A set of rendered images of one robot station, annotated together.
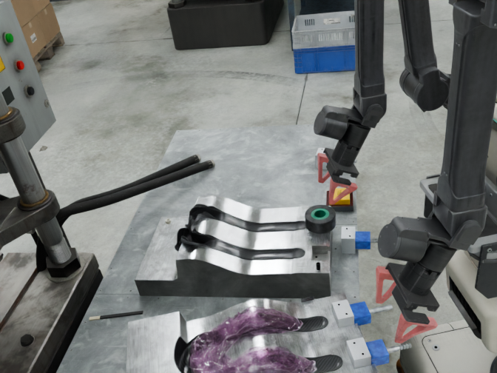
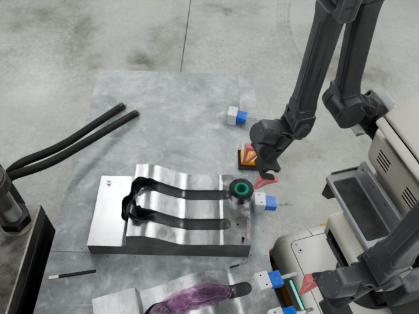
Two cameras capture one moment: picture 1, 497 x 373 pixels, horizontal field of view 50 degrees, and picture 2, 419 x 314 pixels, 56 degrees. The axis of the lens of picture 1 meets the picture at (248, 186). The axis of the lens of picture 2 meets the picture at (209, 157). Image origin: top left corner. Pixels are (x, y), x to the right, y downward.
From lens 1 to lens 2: 0.49 m
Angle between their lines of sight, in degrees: 21
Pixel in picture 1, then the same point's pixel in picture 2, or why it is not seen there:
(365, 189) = not seen: hidden behind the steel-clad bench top
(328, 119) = (265, 133)
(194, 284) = (139, 248)
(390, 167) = (261, 81)
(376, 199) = not seen: hidden behind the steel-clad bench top
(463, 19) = not seen: outside the picture
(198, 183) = (127, 133)
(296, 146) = (207, 98)
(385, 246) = (327, 288)
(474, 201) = (404, 268)
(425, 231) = (360, 281)
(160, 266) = (108, 230)
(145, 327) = (108, 304)
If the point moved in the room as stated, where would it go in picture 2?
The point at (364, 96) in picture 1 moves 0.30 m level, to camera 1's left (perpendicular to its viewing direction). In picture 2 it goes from (298, 118) to (184, 136)
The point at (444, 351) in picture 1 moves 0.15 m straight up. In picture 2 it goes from (306, 253) to (314, 238)
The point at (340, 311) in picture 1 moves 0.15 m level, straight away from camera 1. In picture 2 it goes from (262, 282) to (257, 235)
